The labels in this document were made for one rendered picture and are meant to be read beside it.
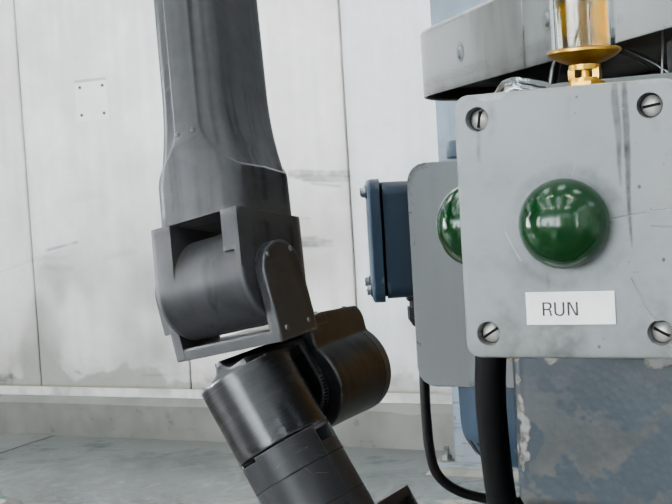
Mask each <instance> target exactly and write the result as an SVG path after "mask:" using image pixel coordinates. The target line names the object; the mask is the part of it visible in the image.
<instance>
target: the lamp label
mask: <svg viewBox="0 0 672 504"><path fill-rule="evenodd" d="M525 296H526V315H527V325H580V324H616V315H615V294H614V291H569V292H525Z"/></svg>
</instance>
